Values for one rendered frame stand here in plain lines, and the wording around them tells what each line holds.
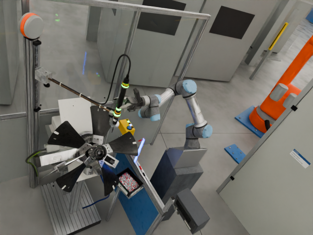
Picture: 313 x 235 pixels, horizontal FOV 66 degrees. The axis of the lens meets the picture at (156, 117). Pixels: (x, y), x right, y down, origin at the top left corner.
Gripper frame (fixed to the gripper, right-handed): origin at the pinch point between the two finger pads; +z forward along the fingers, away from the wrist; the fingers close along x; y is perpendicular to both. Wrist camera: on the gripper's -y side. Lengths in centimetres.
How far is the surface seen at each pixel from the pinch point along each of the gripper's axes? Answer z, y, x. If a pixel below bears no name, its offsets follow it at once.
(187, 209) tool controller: -30, 44, -70
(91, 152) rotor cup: 13.5, 42.5, -3.9
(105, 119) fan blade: -1.9, 27.9, 12.9
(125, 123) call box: -36, 59, 31
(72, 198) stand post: 17, 127, 8
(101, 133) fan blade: 2.3, 36.2, 6.8
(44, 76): 35, 9, 46
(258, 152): -180, 70, -43
